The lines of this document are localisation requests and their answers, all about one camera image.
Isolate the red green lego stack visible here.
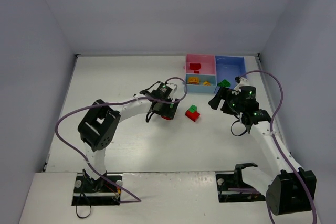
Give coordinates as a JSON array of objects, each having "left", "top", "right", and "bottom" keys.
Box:
[{"left": 185, "top": 105, "right": 200, "bottom": 122}]

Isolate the yellow rounded lego brick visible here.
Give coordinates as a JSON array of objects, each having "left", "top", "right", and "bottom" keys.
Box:
[{"left": 187, "top": 77, "right": 200, "bottom": 85}]

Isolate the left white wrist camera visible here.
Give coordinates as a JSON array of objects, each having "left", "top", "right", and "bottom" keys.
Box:
[{"left": 166, "top": 83, "right": 178, "bottom": 99}]

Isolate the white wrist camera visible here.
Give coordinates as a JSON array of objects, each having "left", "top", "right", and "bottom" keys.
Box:
[
  {"left": 234, "top": 77, "right": 250, "bottom": 91},
  {"left": 166, "top": 83, "right": 178, "bottom": 99}
]

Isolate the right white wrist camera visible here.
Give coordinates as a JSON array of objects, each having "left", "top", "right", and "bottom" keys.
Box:
[{"left": 234, "top": 77, "right": 250, "bottom": 91}]

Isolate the dark blue container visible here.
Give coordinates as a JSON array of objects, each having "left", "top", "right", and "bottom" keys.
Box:
[{"left": 215, "top": 56, "right": 246, "bottom": 89}]

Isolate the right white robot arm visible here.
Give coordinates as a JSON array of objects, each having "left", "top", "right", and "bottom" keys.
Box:
[{"left": 208, "top": 86, "right": 317, "bottom": 216}]

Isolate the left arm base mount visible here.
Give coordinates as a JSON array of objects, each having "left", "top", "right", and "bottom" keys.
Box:
[{"left": 71, "top": 173, "right": 121, "bottom": 206}]

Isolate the small yellow lego brick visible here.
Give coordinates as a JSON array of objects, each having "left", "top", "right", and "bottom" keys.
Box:
[{"left": 202, "top": 81, "right": 212, "bottom": 86}]

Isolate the green square lego brick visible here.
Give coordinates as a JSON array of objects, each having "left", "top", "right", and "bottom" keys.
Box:
[{"left": 217, "top": 79, "right": 231, "bottom": 87}]

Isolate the flower lego stack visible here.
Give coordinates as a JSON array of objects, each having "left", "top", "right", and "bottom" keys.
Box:
[{"left": 161, "top": 104, "right": 176, "bottom": 120}]

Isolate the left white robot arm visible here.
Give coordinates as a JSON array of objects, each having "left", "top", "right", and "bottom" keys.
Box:
[{"left": 78, "top": 82, "right": 179, "bottom": 181}]

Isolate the pink container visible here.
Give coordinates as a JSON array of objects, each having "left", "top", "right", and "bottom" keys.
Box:
[{"left": 184, "top": 54, "right": 216, "bottom": 75}]

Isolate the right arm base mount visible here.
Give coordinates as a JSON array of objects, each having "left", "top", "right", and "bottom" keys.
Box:
[{"left": 215, "top": 172, "right": 265, "bottom": 203}]

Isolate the light blue container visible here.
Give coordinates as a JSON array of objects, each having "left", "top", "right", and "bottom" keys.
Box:
[{"left": 185, "top": 73, "right": 217, "bottom": 93}]

